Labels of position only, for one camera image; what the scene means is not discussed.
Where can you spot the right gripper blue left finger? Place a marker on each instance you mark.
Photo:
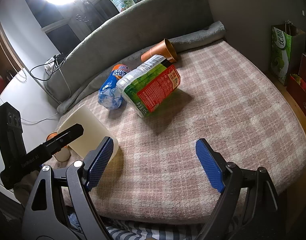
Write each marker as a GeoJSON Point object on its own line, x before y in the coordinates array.
{"type": "Point", "coordinates": [46, 215]}

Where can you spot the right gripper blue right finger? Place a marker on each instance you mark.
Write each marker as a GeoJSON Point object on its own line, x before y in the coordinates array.
{"type": "Point", "coordinates": [248, 205]}

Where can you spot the white cylindrical cup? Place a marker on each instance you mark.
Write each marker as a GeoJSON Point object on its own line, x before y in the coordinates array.
{"type": "Point", "coordinates": [94, 132]}

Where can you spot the small orange paper cup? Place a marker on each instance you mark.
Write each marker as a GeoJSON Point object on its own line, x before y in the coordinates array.
{"type": "Point", "coordinates": [163, 48]}

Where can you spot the white power strip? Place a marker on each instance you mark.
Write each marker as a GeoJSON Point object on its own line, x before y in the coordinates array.
{"type": "Point", "coordinates": [51, 66]}

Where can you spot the plaid beige table cloth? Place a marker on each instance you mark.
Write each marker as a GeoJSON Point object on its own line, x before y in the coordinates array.
{"type": "Point", "coordinates": [223, 98]}

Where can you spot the grey folded blanket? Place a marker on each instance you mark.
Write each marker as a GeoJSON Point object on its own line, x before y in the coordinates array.
{"type": "Point", "coordinates": [187, 24]}

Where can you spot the blue water bottle orange cap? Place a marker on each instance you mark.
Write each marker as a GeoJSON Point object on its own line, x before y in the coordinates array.
{"type": "Point", "coordinates": [109, 96]}

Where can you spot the red box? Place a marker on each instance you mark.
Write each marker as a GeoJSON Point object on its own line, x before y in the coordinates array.
{"type": "Point", "coordinates": [296, 86]}

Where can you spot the green tea bottle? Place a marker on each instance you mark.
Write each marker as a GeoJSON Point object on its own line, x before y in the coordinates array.
{"type": "Point", "coordinates": [146, 87]}

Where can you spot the green paper shopping bag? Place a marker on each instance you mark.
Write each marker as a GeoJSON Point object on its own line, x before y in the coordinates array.
{"type": "Point", "coordinates": [287, 46]}

